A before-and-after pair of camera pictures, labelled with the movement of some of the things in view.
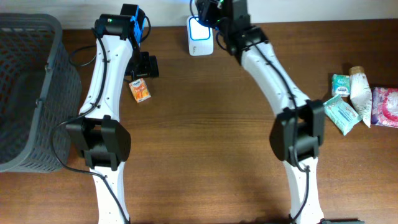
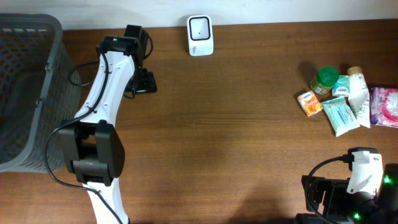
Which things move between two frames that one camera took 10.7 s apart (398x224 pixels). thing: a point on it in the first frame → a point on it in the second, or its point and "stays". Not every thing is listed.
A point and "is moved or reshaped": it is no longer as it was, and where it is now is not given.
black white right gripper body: (219, 12) → (343, 200)
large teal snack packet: (340, 114) is moved or reshaped
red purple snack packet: (384, 106) stays
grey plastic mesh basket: (40, 89) stays
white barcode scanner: (200, 37) stays
